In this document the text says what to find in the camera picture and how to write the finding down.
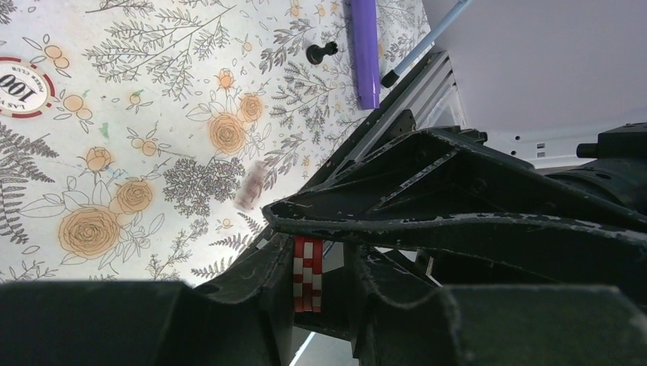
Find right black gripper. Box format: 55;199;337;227
548;122;646;213

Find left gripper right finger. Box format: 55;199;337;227
349;246;646;365

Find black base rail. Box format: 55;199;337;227
301;109;416;191

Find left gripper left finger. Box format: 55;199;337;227
1;234;294;365

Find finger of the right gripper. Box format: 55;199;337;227
262;128;646;303

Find floral table mat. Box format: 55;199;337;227
1;1;367;284

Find purple marker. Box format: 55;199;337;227
349;0;381;110

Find row of red poker chips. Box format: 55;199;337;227
292;236;324;313

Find falling red poker chip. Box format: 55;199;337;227
233;161;269;212

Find black chess pawn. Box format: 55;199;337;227
306;41;339;65

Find single red poker chip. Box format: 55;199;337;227
1;56;56;119

